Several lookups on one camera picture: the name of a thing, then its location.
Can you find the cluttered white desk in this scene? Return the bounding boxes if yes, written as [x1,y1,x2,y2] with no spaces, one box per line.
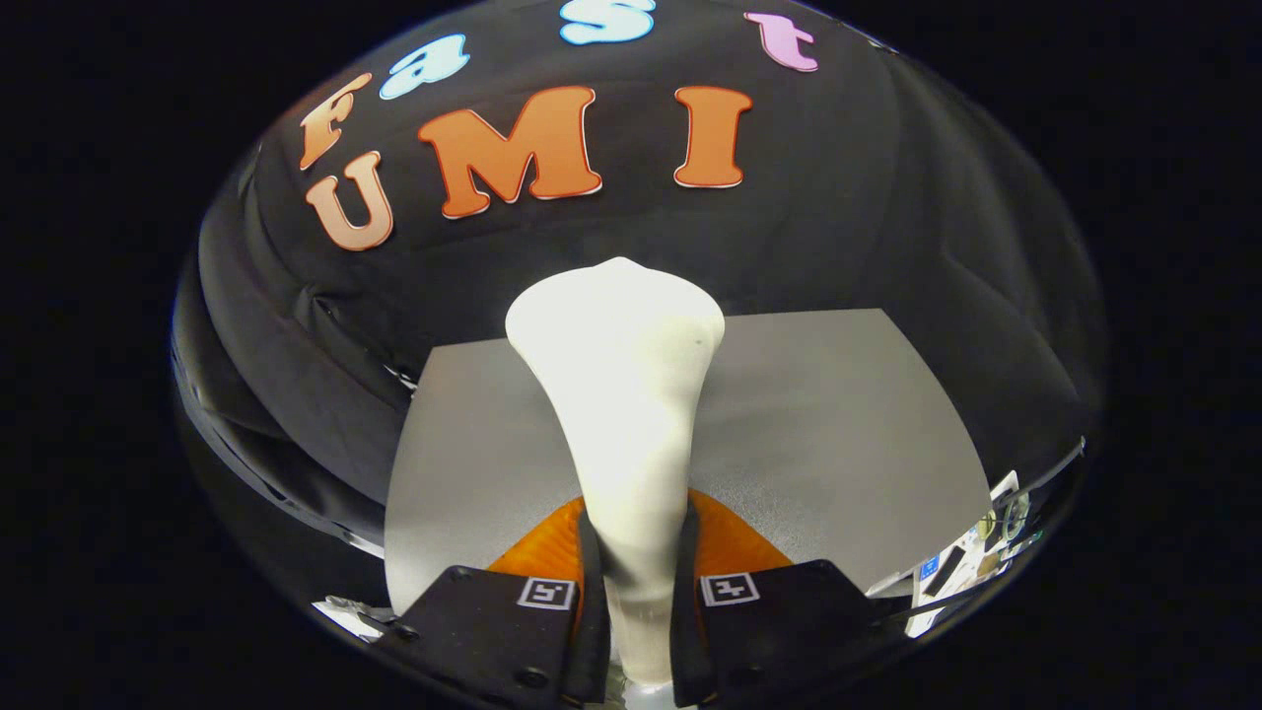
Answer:
[868,471,1046,637]

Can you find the white garment steamer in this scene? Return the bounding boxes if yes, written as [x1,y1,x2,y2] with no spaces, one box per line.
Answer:
[505,256,727,691]

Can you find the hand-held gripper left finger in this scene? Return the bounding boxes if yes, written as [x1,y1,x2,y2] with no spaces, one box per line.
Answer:
[380,496,612,710]

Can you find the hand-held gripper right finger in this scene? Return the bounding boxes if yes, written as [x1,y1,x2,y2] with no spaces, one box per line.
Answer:
[670,490,913,710]

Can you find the grey cabinet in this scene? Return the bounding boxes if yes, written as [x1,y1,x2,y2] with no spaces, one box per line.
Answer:
[383,308,995,614]

